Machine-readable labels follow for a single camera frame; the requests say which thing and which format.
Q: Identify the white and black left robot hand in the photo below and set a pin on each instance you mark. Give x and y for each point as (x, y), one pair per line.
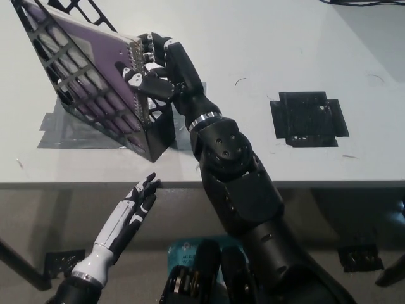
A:
(125, 221)

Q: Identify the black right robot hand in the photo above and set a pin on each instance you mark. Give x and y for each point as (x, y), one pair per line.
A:
(183, 76)

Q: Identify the purple spiral notebook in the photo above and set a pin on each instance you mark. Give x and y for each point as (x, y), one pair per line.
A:
(104, 57)

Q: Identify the black ribbed robot body block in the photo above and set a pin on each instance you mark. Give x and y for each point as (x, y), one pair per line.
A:
(235, 275)
(190, 278)

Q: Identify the black lattice file holder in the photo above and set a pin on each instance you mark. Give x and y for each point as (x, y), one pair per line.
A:
(161, 133)

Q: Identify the blue box under table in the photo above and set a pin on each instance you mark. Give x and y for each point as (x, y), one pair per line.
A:
(182, 251)

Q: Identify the grey tape patch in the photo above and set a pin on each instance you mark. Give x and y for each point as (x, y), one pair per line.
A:
(63, 136)

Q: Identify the black slanted table leg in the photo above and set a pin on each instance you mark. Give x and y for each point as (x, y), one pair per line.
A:
(22, 266)

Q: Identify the black square tape patch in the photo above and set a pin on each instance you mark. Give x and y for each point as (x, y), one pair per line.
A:
(308, 118)

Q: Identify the dark furniture leg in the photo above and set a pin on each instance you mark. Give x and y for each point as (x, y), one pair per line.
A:
(390, 274)

